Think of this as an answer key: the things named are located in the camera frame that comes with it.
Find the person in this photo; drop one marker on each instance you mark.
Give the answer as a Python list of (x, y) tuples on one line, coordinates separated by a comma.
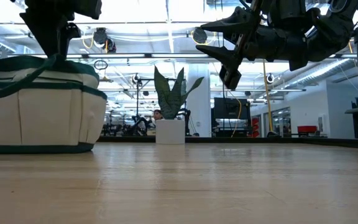
[(157, 115)]

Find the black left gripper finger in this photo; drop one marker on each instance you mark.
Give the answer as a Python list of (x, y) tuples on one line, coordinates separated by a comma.
[(71, 32), (45, 34)]

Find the snake plant in white pot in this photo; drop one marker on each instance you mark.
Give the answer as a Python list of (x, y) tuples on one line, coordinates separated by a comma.
[(170, 132)]

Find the beige green gardening bag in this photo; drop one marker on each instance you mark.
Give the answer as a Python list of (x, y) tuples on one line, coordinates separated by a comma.
[(42, 118)]

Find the red background bin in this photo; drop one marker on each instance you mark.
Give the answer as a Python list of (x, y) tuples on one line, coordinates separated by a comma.
[(307, 128)]

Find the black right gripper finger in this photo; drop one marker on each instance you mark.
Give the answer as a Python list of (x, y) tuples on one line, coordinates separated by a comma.
[(225, 57), (232, 23)]

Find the black background monitor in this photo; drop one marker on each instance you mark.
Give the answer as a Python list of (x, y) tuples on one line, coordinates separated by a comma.
[(230, 109)]

